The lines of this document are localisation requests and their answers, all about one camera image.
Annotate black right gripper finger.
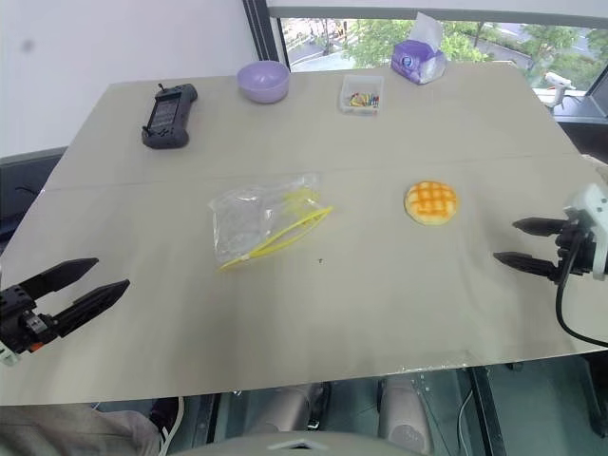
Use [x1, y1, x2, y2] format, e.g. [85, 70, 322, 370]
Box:
[511, 217, 569, 236]
[492, 251, 561, 282]

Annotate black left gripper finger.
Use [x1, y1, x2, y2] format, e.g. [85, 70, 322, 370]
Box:
[55, 278, 131, 338]
[21, 257, 100, 305]

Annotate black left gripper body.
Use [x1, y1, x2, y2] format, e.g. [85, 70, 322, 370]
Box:
[0, 283, 62, 356]

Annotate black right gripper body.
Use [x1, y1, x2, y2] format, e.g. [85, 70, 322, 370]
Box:
[554, 213, 598, 286]

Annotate round golden crosshatched bread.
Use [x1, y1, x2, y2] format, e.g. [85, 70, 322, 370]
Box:
[403, 180, 461, 227]

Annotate clear yellow-zip plastic bag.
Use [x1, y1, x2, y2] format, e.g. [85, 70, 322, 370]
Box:
[207, 173, 334, 274]

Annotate dark grey chair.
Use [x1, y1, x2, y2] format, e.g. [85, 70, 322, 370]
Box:
[0, 145, 68, 256]

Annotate black monitor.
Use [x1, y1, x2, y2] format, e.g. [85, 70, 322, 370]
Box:
[550, 66, 608, 167]

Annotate beige fabric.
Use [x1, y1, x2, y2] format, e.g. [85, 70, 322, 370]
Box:
[0, 402, 163, 456]

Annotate white device on stand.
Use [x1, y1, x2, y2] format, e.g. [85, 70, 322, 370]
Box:
[543, 71, 579, 113]

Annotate black handheld controller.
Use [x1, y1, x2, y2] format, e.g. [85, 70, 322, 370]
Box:
[140, 83, 199, 150]

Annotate grey rounded robot leg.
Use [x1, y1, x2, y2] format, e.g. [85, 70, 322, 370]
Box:
[254, 383, 330, 434]
[378, 373, 434, 455]

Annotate purple tissue pack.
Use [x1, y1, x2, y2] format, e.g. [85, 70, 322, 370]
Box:
[390, 11, 447, 86]

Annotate clear box of colourful pins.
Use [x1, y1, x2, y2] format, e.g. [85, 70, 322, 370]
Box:
[337, 74, 385, 117]

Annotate purple plastic bowl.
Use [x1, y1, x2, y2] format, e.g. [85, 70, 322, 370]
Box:
[237, 60, 291, 105]

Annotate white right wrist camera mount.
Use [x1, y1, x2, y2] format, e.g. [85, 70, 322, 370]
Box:
[563, 183, 608, 279]

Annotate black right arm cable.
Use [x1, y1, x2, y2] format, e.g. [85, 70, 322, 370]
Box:
[554, 232, 608, 348]

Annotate black table frame leg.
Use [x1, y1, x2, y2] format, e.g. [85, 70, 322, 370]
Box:
[467, 364, 505, 456]

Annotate white cable under table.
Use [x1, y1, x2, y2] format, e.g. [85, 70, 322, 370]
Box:
[456, 387, 477, 456]

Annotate dark window frame pillar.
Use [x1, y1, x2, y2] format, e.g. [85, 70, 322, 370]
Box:
[241, 0, 295, 73]

